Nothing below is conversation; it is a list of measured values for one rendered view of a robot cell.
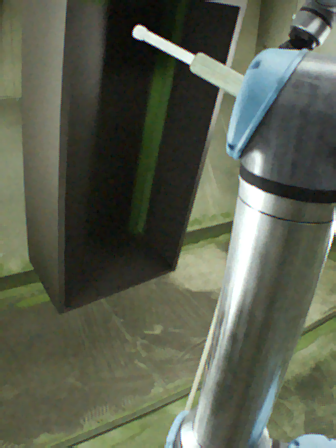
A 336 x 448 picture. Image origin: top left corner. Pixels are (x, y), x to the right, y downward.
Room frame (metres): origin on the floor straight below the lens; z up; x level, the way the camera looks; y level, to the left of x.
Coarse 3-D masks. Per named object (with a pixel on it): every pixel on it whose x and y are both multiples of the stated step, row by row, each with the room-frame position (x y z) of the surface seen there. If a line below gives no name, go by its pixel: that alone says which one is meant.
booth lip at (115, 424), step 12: (312, 324) 1.61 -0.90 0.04; (300, 336) 1.53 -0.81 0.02; (168, 396) 1.06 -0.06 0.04; (180, 396) 1.07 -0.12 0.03; (144, 408) 0.99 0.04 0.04; (156, 408) 1.00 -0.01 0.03; (120, 420) 0.92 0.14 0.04; (132, 420) 0.93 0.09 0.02; (84, 432) 0.84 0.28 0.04; (96, 432) 0.85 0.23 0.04; (60, 444) 0.77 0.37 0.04; (72, 444) 0.78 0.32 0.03
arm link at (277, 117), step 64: (256, 64) 0.35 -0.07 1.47; (320, 64) 0.33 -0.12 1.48; (256, 128) 0.33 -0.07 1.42; (320, 128) 0.30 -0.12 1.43; (256, 192) 0.33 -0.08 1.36; (320, 192) 0.30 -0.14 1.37; (256, 256) 0.32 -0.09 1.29; (320, 256) 0.31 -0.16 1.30; (256, 320) 0.31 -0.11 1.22; (256, 384) 0.30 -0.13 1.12
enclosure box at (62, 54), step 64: (64, 0) 0.93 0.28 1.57; (128, 0) 1.42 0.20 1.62; (192, 0) 1.50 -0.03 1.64; (64, 64) 0.95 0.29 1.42; (128, 64) 1.49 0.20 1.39; (64, 128) 0.98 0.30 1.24; (128, 128) 1.56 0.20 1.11; (192, 128) 1.45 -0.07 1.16; (64, 192) 1.02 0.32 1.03; (128, 192) 1.65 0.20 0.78; (192, 192) 1.39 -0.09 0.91; (64, 256) 1.43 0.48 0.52; (128, 256) 1.52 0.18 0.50
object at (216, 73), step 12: (144, 36) 0.98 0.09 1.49; (156, 36) 0.98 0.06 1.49; (168, 48) 0.96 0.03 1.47; (180, 48) 0.95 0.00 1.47; (192, 60) 0.93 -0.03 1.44; (204, 60) 0.91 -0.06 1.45; (204, 72) 0.90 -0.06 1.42; (216, 72) 0.90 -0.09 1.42; (228, 72) 0.89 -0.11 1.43; (216, 84) 0.90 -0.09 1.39; (228, 84) 0.88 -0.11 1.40; (240, 84) 0.87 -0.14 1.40
